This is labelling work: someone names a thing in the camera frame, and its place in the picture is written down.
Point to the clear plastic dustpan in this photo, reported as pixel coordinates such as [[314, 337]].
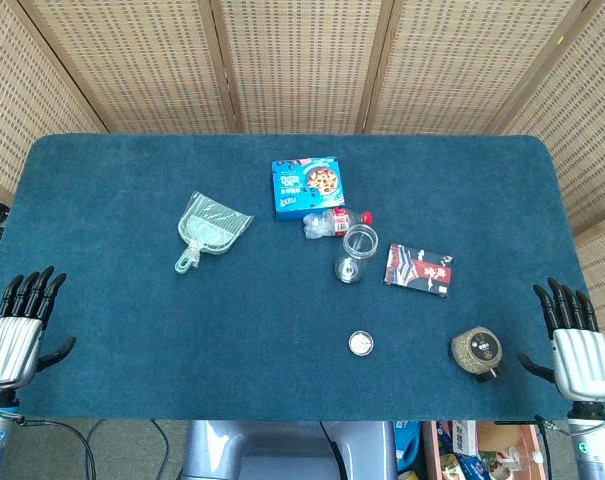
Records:
[[212, 222]]

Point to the woven wicker folding screen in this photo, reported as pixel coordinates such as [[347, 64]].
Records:
[[302, 60]]

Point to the crushed red-capped plastic bottle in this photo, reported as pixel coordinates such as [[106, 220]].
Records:
[[332, 223]]

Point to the blue-grey robot torso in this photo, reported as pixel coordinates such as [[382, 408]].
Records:
[[282, 450]]

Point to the red black snack packet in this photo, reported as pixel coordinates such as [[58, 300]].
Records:
[[419, 270]]

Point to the blue table cloth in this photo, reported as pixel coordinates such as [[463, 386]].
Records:
[[182, 325]]

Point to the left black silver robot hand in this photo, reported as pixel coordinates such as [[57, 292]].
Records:
[[12, 345]]

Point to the round herb jar black lid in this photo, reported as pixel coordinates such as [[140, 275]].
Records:
[[477, 352]]

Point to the orange crate with packages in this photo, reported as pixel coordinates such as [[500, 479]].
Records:
[[482, 450]]

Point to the blue cookie box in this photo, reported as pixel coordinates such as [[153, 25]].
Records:
[[302, 192]]

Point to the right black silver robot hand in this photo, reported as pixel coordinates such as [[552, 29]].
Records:
[[582, 360]]

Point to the blue plastic container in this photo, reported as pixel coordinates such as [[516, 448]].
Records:
[[407, 442]]

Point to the clear glass jar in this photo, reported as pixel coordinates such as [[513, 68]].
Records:
[[357, 252]]

